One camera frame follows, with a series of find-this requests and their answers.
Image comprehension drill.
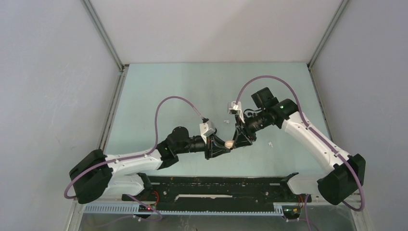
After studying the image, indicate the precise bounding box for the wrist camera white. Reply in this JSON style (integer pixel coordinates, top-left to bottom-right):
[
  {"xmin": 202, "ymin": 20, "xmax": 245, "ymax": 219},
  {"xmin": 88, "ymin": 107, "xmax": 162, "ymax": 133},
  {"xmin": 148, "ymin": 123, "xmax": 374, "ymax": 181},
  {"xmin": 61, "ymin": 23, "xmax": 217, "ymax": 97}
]
[
  {"xmin": 199, "ymin": 118, "xmax": 217, "ymax": 143},
  {"xmin": 227, "ymin": 101, "xmax": 245, "ymax": 123}
]

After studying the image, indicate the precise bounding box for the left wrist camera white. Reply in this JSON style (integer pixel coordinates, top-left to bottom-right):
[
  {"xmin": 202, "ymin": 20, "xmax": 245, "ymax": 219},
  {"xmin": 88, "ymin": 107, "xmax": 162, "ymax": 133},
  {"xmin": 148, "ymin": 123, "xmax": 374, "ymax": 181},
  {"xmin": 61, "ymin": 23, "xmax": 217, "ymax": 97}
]
[{"xmin": 199, "ymin": 118, "xmax": 217, "ymax": 143}]

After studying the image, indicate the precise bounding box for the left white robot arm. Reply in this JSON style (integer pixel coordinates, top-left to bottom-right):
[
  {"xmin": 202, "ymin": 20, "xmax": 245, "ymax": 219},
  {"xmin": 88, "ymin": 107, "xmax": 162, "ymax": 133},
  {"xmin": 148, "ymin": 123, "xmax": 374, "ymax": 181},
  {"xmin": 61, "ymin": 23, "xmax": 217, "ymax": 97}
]
[{"xmin": 69, "ymin": 127, "xmax": 234, "ymax": 204}]

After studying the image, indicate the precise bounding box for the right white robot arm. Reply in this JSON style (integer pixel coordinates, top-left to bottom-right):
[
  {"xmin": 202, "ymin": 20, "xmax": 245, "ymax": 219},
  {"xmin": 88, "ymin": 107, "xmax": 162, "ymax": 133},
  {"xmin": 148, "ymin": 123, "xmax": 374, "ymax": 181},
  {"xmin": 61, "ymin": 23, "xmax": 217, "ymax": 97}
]
[{"xmin": 228, "ymin": 88, "xmax": 366, "ymax": 205}]

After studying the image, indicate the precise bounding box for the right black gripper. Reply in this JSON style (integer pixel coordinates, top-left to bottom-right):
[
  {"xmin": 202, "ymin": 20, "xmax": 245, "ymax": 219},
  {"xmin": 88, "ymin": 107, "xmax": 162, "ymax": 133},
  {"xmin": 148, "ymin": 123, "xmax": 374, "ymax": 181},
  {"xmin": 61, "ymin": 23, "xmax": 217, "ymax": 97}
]
[{"xmin": 232, "ymin": 109, "xmax": 270, "ymax": 149}]

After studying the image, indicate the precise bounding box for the grey cable duct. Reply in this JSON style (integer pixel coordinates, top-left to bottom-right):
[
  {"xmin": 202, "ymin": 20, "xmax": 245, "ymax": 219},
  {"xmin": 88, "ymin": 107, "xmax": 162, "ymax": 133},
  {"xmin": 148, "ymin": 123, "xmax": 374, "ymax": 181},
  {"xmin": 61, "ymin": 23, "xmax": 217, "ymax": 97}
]
[{"xmin": 83, "ymin": 204, "xmax": 284, "ymax": 217}]

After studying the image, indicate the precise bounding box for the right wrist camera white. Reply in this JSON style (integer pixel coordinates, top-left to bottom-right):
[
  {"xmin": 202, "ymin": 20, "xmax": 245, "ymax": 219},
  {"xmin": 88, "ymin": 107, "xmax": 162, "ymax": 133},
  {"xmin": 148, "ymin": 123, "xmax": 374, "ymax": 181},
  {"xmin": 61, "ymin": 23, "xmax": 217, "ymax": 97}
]
[{"xmin": 227, "ymin": 101, "xmax": 245, "ymax": 123}]

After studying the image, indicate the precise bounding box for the beige earbud case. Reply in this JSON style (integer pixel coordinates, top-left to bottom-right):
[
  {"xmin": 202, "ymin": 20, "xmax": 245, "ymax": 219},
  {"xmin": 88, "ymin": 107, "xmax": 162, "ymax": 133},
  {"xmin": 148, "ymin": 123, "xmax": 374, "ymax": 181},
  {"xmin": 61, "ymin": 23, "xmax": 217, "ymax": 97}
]
[{"xmin": 224, "ymin": 141, "xmax": 234, "ymax": 149}]

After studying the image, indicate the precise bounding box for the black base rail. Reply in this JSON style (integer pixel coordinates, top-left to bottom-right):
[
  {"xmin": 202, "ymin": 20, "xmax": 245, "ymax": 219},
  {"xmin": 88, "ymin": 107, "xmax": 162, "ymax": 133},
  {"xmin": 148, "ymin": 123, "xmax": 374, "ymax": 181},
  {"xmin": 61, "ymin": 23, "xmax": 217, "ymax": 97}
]
[{"xmin": 135, "ymin": 175, "xmax": 311, "ymax": 214}]

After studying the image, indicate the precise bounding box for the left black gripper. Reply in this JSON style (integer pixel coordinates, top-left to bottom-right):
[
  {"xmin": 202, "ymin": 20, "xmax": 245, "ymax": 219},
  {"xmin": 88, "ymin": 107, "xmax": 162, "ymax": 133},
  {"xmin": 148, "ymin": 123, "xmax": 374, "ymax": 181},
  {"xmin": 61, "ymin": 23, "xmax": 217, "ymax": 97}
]
[{"xmin": 175, "ymin": 133, "xmax": 230, "ymax": 160}]

